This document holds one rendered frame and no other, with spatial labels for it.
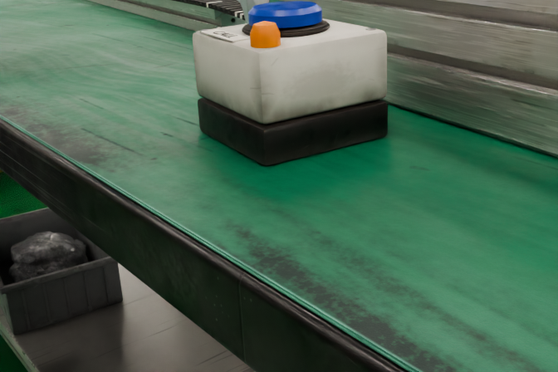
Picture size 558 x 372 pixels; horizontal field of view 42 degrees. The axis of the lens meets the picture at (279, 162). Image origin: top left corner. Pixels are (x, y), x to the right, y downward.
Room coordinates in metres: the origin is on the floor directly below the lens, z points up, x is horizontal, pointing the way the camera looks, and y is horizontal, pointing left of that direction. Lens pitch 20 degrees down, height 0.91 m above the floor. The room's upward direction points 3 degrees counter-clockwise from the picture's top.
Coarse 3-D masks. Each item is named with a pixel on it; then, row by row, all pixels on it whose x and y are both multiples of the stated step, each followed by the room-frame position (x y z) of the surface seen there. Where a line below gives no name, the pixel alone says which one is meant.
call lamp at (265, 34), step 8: (256, 24) 0.35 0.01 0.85; (264, 24) 0.35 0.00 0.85; (272, 24) 0.35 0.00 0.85; (256, 32) 0.35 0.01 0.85; (264, 32) 0.35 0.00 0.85; (272, 32) 0.35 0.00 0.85; (280, 32) 0.36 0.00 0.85; (256, 40) 0.35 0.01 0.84; (264, 40) 0.35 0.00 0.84; (272, 40) 0.35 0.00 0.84; (280, 40) 0.35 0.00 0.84
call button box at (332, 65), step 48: (240, 48) 0.36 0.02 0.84; (288, 48) 0.35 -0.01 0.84; (336, 48) 0.36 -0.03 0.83; (384, 48) 0.38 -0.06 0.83; (240, 96) 0.36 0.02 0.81; (288, 96) 0.35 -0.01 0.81; (336, 96) 0.36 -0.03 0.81; (384, 96) 0.38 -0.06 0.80; (240, 144) 0.36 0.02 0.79; (288, 144) 0.35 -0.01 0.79; (336, 144) 0.36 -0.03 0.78
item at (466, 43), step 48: (336, 0) 0.49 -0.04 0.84; (384, 0) 0.47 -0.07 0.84; (432, 0) 0.43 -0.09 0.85; (480, 0) 0.38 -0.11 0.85; (528, 0) 0.35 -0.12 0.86; (432, 48) 0.41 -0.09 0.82; (480, 48) 0.38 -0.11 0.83; (528, 48) 0.35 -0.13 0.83; (432, 96) 0.41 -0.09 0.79; (480, 96) 0.38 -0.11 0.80; (528, 96) 0.35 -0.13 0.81; (528, 144) 0.35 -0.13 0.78
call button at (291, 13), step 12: (252, 12) 0.39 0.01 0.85; (264, 12) 0.38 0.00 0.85; (276, 12) 0.38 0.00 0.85; (288, 12) 0.38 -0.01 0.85; (300, 12) 0.38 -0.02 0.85; (312, 12) 0.38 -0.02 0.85; (252, 24) 0.39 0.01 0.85; (288, 24) 0.38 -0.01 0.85; (300, 24) 0.38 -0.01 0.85; (312, 24) 0.38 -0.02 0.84
